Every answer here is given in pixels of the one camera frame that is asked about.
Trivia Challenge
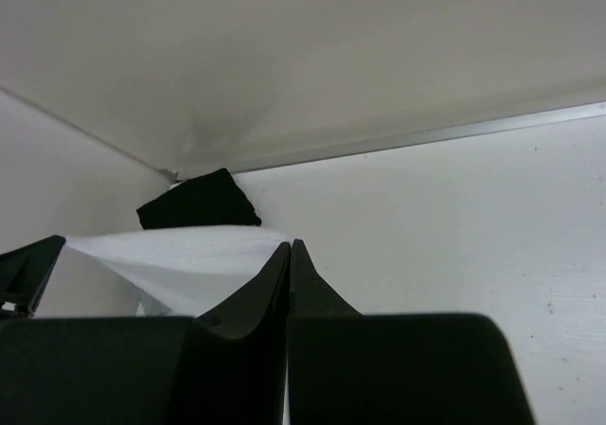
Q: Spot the white tank top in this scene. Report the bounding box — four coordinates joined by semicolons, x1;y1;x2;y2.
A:
36;226;291;318

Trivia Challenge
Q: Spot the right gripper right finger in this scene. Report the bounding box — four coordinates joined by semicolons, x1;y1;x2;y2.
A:
287;240;534;424

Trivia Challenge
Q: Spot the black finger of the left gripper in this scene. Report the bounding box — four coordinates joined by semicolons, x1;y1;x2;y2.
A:
1;235;66;320

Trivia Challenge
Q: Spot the back aluminium table rail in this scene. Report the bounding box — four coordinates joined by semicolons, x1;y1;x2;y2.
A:
234;101;606;174

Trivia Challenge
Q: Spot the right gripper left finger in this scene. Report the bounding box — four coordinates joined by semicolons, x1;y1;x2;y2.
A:
1;243;290;424

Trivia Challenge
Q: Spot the black folded tank top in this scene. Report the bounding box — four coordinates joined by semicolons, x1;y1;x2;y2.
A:
136;168;262;230

